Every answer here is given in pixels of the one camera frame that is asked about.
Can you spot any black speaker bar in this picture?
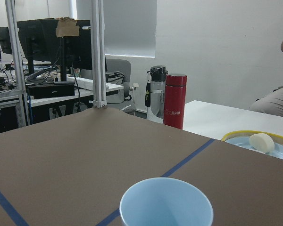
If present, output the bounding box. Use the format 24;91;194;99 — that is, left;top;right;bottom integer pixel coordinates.
26;83;75;99

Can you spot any yellow rimmed blue bowl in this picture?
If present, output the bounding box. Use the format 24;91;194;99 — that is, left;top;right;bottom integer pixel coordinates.
222;130;283;160

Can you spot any clear bottle with black lid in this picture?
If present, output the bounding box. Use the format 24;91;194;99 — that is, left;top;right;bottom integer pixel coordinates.
145;65;168;124

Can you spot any white bun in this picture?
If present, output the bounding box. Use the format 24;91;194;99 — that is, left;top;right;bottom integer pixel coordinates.
249;133;275;153

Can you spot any light blue plastic cup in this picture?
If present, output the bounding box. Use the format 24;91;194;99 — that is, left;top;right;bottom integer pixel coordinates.
119;178;214;226

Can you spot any red thermos bottle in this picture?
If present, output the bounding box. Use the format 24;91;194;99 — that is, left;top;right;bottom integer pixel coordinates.
163;74;187;129

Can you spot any aluminium frame post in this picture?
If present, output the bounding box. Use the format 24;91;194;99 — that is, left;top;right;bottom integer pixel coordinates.
90;0;107;108

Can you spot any black computer monitor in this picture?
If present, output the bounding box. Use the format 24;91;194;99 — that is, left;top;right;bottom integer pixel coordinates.
17;18;92;81

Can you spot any grey office chair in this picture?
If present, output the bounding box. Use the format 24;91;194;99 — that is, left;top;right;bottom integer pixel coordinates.
106;59;139;115

